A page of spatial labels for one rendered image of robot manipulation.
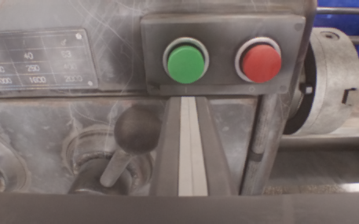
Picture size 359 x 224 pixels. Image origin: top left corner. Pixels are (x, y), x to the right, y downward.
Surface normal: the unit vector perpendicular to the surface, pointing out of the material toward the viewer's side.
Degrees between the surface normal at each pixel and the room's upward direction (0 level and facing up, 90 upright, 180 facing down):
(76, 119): 90
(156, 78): 90
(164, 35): 90
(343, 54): 42
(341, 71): 56
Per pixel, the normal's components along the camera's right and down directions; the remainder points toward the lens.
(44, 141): -0.02, 0.52
